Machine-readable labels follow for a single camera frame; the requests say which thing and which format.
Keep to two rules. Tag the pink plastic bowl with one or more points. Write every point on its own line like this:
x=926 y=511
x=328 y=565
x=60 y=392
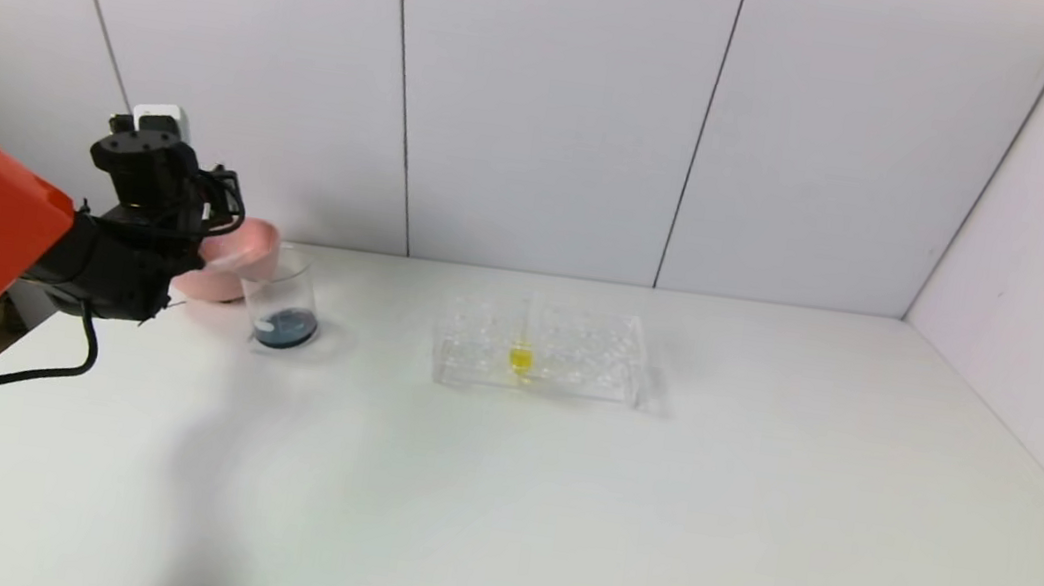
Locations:
x=258 y=243

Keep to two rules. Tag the clear plastic test tube rack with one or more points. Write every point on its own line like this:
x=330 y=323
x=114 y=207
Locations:
x=593 y=363

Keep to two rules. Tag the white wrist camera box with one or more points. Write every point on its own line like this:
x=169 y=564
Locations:
x=164 y=117

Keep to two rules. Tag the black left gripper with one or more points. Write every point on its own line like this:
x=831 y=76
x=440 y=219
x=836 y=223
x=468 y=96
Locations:
x=145 y=168

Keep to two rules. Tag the test tube with yellow pigment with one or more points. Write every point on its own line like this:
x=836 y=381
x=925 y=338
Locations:
x=521 y=359

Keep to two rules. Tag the clear glass beaker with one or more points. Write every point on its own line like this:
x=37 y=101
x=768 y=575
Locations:
x=285 y=327

